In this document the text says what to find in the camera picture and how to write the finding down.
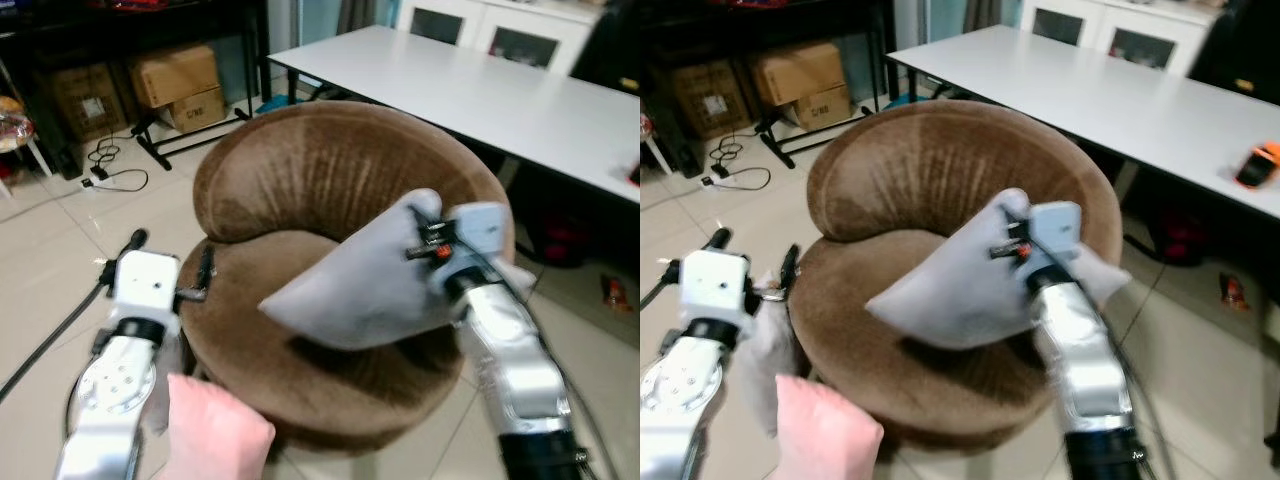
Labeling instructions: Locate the pink pillow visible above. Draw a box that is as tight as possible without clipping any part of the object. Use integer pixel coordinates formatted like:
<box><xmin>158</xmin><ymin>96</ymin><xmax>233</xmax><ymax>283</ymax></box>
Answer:
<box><xmin>775</xmin><ymin>375</ymin><xmax>886</xmax><ymax>480</ymax></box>
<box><xmin>150</xmin><ymin>373</ymin><xmax>277</xmax><ymax>480</ymax></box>

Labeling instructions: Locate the long white table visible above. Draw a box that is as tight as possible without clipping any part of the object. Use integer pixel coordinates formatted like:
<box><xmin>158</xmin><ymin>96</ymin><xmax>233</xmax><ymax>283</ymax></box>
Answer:
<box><xmin>267</xmin><ymin>25</ymin><xmax>641</xmax><ymax>207</ymax></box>
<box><xmin>886</xmin><ymin>25</ymin><xmax>1280</xmax><ymax>223</ymax></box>

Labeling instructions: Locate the red and black backpack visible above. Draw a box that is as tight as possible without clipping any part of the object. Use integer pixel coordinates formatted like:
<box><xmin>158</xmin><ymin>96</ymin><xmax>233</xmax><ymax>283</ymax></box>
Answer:
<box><xmin>524</xmin><ymin>195</ymin><xmax>603</xmax><ymax>268</ymax></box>
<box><xmin>1144</xmin><ymin>198</ymin><xmax>1217</xmax><ymax>268</ymax></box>

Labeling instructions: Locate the grey cloth piece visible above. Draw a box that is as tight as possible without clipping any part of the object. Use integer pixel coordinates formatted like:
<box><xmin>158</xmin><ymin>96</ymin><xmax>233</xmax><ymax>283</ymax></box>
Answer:
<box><xmin>146</xmin><ymin>318</ymin><xmax>191</xmax><ymax>436</ymax></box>
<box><xmin>742</xmin><ymin>290</ymin><xmax>804</xmax><ymax>439</ymax></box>

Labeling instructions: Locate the black chair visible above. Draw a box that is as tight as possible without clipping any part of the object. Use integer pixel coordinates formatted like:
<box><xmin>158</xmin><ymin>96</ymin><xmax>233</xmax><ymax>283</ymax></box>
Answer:
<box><xmin>1188</xmin><ymin>8</ymin><xmax>1280</xmax><ymax>107</ymax></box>
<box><xmin>568</xmin><ymin>0</ymin><xmax>641</xmax><ymax>97</ymax></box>

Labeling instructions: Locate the brown round velvet sofa chair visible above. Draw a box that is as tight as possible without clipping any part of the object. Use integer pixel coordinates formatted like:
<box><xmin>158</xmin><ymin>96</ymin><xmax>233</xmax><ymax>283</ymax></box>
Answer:
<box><xmin>178</xmin><ymin>100</ymin><xmax>517</xmax><ymax>453</ymax></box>
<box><xmin>787</xmin><ymin>100</ymin><xmax>1125</xmax><ymax>453</ymax></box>

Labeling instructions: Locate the white stool with bag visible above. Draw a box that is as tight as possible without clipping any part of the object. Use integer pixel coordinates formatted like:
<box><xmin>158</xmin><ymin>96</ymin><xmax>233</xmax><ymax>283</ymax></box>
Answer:
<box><xmin>640</xmin><ymin>112</ymin><xmax>673</xmax><ymax>179</ymax></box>
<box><xmin>0</xmin><ymin>95</ymin><xmax>53</xmax><ymax>199</ymax></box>

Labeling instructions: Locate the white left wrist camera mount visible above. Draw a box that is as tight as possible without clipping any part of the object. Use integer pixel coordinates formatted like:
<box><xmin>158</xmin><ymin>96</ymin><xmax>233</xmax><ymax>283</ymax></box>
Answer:
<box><xmin>680</xmin><ymin>250</ymin><xmax>754</xmax><ymax>321</ymax></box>
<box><xmin>110</xmin><ymin>250</ymin><xmax>182</xmax><ymax>321</ymax></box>

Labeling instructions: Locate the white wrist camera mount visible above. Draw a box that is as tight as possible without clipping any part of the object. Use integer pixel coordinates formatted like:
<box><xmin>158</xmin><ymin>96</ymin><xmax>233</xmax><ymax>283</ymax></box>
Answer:
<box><xmin>110</xmin><ymin>250</ymin><xmax>182</xmax><ymax>321</ymax></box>
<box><xmin>1030</xmin><ymin>201</ymin><xmax>1084</xmax><ymax>271</ymax></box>
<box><xmin>680</xmin><ymin>250</ymin><xmax>754</xmax><ymax>321</ymax></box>
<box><xmin>450</xmin><ymin>203</ymin><xmax>509</xmax><ymax>277</ymax></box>

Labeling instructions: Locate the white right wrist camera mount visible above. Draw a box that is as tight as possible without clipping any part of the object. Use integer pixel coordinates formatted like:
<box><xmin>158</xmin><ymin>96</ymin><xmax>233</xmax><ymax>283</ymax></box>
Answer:
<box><xmin>1030</xmin><ymin>201</ymin><xmax>1084</xmax><ymax>271</ymax></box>
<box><xmin>450</xmin><ymin>203</ymin><xmax>509</xmax><ymax>277</ymax></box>

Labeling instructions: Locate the white cabinet with glass doors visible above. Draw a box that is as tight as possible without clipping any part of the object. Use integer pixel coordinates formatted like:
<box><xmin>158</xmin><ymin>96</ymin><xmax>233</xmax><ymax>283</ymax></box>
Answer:
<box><xmin>394</xmin><ymin>0</ymin><xmax>603</xmax><ymax>77</ymax></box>
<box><xmin>1019</xmin><ymin>0</ymin><xmax>1228</xmax><ymax>77</ymax></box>

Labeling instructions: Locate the small orange floor item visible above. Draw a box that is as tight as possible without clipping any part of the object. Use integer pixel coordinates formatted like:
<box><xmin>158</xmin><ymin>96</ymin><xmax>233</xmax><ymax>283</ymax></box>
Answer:
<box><xmin>1217</xmin><ymin>271</ymin><xmax>1252</xmax><ymax>312</ymax></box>
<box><xmin>600</xmin><ymin>274</ymin><xmax>633</xmax><ymax>312</ymax></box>

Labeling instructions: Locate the grey pillow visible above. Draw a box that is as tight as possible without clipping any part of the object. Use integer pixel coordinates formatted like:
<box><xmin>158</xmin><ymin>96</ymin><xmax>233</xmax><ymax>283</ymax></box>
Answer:
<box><xmin>258</xmin><ymin>188</ymin><xmax>538</xmax><ymax>352</ymax></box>
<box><xmin>865</xmin><ymin>188</ymin><xmax>1133</xmax><ymax>352</ymax></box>

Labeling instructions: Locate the small printed cardboard box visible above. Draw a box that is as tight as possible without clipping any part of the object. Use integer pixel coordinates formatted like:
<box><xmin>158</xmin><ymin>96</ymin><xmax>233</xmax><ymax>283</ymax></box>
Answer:
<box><xmin>788</xmin><ymin>84</ymin><xmax>854</xmax><ymax>132</ymax></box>
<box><xmin>158</xmin><ymin>87</ymin><xmax>230</xmax><ymax>135</ymax></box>

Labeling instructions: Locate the orange and black device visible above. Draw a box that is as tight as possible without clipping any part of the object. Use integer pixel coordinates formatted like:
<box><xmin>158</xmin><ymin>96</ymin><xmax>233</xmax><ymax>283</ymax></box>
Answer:
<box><xmin>1234</xmin><ymin>141</ymin><xmax>1280</xmax><ymax>192</ymax></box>

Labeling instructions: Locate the power strip with black cable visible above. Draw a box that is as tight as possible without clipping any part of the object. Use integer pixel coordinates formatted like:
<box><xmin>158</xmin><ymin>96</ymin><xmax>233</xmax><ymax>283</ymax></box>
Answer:
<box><xmin>79</xmin><ymin>138</ymin><xmax>150</xmax><ymax>194</ymax></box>
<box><xmin>700</xmin><ymin>138</ymin><xmax>772</xmax><ymax>192</ymax></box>

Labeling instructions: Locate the dark labelled cardboard box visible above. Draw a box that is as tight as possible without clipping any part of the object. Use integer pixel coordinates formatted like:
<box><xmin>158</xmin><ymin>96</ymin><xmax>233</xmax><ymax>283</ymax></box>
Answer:
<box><xmin>668</xmin><ymin>60</ymin><xmax>753</xmax><ymax>140</ymax></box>
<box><xmin>44</xmin><ymin>64</ymin><xmax>128</xmax><ymax>142</ymax></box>

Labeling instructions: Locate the large light cardboard box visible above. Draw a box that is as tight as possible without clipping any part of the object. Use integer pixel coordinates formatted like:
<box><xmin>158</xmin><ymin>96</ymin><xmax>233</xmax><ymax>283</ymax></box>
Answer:
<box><xmin>750</xmin><ymin>41</ymin><xmax>847</xmax><ymax>107</ymax></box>
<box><xmin>129</xmin><ymin>44</ymin><xmax>222</xmax><ymax>109</ymax></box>

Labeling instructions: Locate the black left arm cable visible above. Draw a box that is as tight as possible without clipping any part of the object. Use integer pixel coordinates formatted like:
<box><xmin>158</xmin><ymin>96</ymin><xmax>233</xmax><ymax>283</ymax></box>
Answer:
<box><xmin>640</xmin><ymin>262</ymin><xmax>683</xmax><ymax>311</ymax></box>
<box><xmin>0</xmin><ymin>262</ymin><xmax>119</xmax><ymax>403</ymax></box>

